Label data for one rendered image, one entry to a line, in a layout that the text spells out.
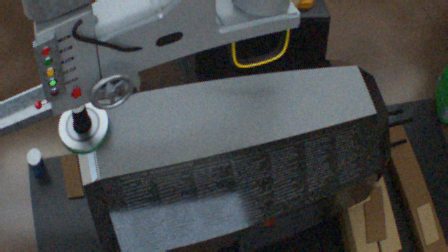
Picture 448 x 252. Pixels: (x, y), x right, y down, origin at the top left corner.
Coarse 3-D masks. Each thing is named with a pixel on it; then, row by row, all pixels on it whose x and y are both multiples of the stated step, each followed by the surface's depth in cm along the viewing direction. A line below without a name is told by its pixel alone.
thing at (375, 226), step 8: (376, 192) 276; (368, 200) 273; (376, 200) 273; (352, 208) 273; (368, 208) 271; (376, 208) 271; (368, 216) 269; (376, 216) 268; (384, 216) 268; (368, 224) 266; (376, 224) 266; (384, 224) 266; (368, 232) 264; (376, 232) 263; (384, 232) 263; (368, 240) 261; (376, 240) 261
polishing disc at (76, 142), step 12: (96, 108) 222; (60, 120) 219; (72, 120) 219; (96, 120) 219; (60, 132) 216; (72, 132) 216; (96, 132) 216; (72, 144) 213; (84, 144) 213; (96, 144) 214
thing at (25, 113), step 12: (24, 96) 197; (36, 96) 201; (0, 108) 195; (12, 108) 198; (24, 108) 198; (48, 108) 193; (0, 120) 195; (12, 120) 195; (24, 120) 191; (36, 120) 194; (0, 132) 189; (12, 132) 192
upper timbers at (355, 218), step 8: (384, 184) 279; (384, 192) 277; (384, 200) 274; (360, 208) 273; (384, 208) 272; (344, 216) 279; (352, 216) 271; (360, 216) 270; (392, 216) 269; (352, 224) 268; (360, 224) 268; (392, 224) 267; (352, 232) 267; (360, 232) 265; (392, 232) 264; (352, 240) 267; (360, 240) 263; (384, 240) 262; (392, 240) 261; (352, 248) 267; (360, 248) 260; (368, 248) 260; (376, 248) 260; (384, 248) 259; (392, 248) 259; (400, 248) 259
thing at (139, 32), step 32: (128, 0) 182; (160, 0) 178; (192, 0) 176; (224, 0) 201; (96, 32) 175; (128, 32) 176; (160, 32) 183; (192, 32) 188; (224, 32) 194; (256, 32) 199; (128, 64) 188
